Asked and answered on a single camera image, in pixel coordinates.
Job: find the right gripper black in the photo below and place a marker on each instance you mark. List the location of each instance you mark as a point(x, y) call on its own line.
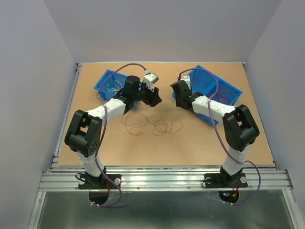
point(177, 100)

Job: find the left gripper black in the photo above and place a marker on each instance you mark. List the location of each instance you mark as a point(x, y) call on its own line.
point(153, 99)

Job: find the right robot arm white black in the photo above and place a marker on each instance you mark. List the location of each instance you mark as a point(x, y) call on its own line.
point(235, 126)

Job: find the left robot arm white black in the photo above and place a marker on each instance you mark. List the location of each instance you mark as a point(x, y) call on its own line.
point(84, 135)

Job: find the small blue bin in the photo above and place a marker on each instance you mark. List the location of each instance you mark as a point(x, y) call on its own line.
point(109, 85)

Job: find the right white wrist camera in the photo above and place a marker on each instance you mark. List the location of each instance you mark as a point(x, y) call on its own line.
point(185, 78)

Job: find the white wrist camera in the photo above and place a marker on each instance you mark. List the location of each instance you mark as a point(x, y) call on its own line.
point(185, 78)
point(150, 79)

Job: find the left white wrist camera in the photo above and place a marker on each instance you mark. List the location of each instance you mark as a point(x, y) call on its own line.
point(150, 79)

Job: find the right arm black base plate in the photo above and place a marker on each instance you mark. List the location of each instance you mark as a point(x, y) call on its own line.
point(218, 180)

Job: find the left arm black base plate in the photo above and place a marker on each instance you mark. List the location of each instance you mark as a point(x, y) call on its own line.
point(87, 182)

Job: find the aluminium frame rails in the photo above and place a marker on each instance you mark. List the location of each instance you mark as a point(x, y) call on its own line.
point(162, 167)

